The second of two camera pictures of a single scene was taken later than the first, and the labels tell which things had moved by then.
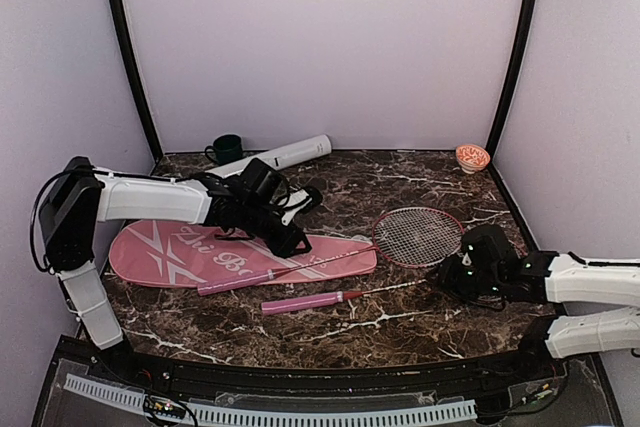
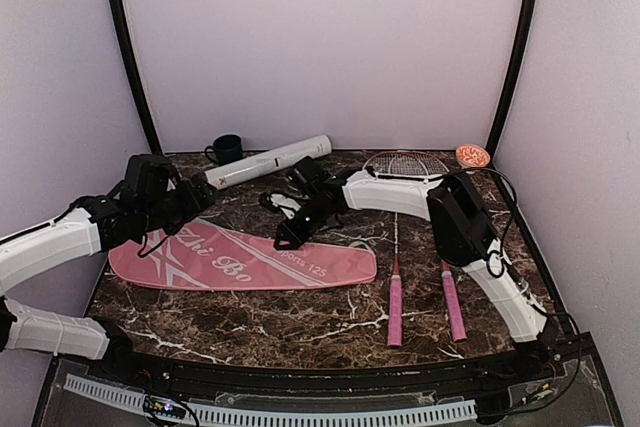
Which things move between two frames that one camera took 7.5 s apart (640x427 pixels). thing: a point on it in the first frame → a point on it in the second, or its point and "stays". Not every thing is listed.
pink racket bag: [187, 254] stays
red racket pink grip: [412, 237] → [408, 162]
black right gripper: [448, 276] → [292, 241]
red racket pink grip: [321, 300] → [453, 304]
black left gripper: [283, 247] → [194, 205]
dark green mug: [226, 148] stays
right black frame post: [524, 48] stays
